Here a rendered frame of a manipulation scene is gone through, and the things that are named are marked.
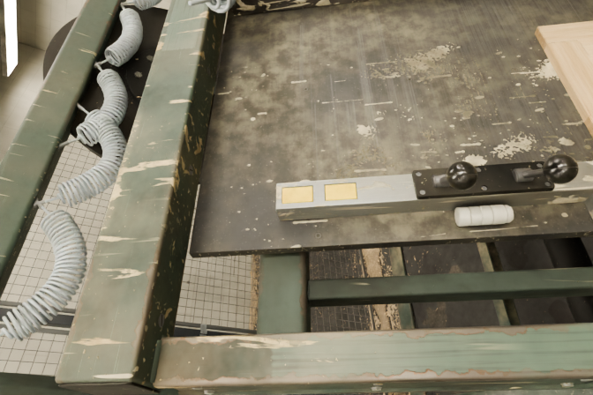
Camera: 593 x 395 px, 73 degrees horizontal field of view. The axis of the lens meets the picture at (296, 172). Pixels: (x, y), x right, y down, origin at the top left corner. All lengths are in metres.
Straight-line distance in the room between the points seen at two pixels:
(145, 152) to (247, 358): 0.36
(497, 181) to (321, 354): 0.36
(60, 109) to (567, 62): 1.21
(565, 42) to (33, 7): 7.12
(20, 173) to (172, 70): 0.50
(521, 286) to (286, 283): 0.36
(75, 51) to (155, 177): 0.83
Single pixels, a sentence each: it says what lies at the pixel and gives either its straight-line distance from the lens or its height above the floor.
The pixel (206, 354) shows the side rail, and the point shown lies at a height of 1.77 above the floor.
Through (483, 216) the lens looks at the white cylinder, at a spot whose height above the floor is 1.42.
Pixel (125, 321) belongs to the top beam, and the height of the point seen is 1.87.
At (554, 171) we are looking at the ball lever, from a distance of 0.59.
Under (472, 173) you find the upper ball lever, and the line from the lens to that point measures 0.54.
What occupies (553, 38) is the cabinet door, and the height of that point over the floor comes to 1.22.
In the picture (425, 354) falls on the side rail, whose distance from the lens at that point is 0.55.
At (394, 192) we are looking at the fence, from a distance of 0.65.
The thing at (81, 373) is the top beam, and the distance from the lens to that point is 0.58.
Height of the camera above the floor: 1.91
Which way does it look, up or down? 22 degrees down
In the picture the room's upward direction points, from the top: 74 degrees counter-clockwise
